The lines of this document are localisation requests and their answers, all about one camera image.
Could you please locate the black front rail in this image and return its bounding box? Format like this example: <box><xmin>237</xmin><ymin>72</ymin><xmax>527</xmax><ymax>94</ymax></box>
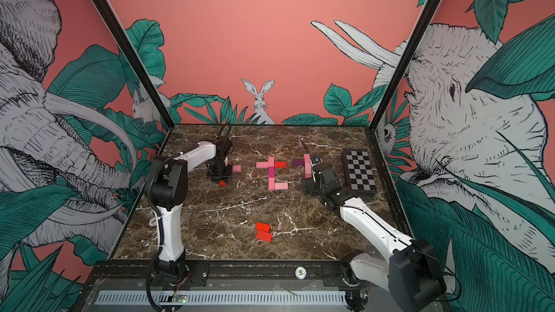
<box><xmin>84</xmin><ymin>259</ymin><xmax>439</xmax><ymax>291</ymax></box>

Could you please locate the light pink block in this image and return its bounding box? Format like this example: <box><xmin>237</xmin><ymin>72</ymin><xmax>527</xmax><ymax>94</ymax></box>
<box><xmin>275</xmin><ymin>183</ymin><xmax>288</xmax><ymax>190</ymax></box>
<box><xmin>305</xmin><ymin>163</ymin><xmax>312</xmax><ymax>179</ymax></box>

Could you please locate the black frame post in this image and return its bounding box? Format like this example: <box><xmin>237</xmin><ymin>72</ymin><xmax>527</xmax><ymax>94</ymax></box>
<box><xmin>369</xmin><ymin>0</ymin><xmax>442</xmax><ymax>131</ymax></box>
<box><xmin>91</xmin><ymin>0</ymin><xmax>175</xmax><ymax>131</ymax></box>

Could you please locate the black white checkerboard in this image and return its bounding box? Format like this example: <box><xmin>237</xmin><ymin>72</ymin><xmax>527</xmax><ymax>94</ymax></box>
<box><xmin>342</xmin><ymin>148</ymin><xmax>377</xmax><ymax>198</ymax></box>

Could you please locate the light pink block edge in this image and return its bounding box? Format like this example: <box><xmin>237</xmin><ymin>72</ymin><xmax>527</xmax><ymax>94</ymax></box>
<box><xmin>304</xmin><ymin>154</ymin><xmax>312</xmax><ymax>166</ymax></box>

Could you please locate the white slotted cable duct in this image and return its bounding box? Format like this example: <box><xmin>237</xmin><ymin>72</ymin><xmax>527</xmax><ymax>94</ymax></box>
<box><xmin>94</xmin><ymin>290</ymin><xmax>347</xmax><ymax>306</ymax></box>

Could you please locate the red block large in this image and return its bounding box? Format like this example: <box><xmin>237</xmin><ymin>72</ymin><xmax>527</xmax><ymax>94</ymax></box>
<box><xmin>255</xmin><ymin>222</ymin><xmax>271</xmax><ymax>233</ymax></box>

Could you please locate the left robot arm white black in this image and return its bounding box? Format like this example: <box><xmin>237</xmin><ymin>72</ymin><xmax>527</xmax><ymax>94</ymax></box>
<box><xmin>145</xmin><ymin>134</ymin><xmax>233</xmax><ymax>285</ymax></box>

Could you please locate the black left frame post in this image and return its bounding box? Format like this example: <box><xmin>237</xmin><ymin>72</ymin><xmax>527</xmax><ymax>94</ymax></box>
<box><xmin>91</xmin><ymin>0</ymin><xmax>175</xmax><ymax>131</ymax></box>

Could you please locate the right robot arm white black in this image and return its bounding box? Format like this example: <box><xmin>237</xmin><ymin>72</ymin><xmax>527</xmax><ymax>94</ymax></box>
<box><xmin>304</xmin><ymin>163</ymin><xmax>447</xmax><ymax>311</ymax></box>

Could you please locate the black right frame post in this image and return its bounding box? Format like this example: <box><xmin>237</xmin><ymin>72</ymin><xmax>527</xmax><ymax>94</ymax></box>
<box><xmin>369</xmin><ymin>0</ymin><xmax>442</xmax><ymax>131</ymax></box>

